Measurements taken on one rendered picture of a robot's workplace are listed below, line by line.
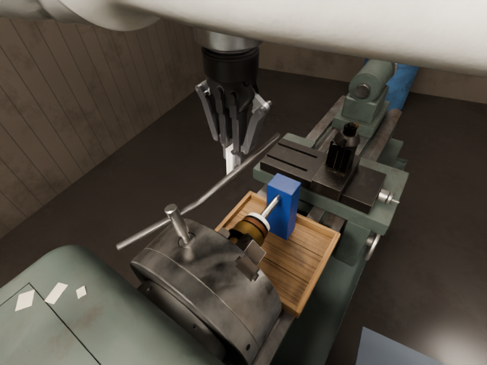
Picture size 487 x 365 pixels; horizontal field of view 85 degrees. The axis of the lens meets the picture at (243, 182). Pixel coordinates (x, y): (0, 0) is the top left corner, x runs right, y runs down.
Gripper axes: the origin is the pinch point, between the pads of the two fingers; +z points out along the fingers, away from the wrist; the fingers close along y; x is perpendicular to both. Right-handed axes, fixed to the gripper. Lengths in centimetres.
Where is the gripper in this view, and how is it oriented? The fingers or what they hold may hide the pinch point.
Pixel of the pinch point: (234, 160)
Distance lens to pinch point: 49.2
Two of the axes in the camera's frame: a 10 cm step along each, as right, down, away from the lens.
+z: 0.0, 6.9, 7.3
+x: -5.7, 6.0, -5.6
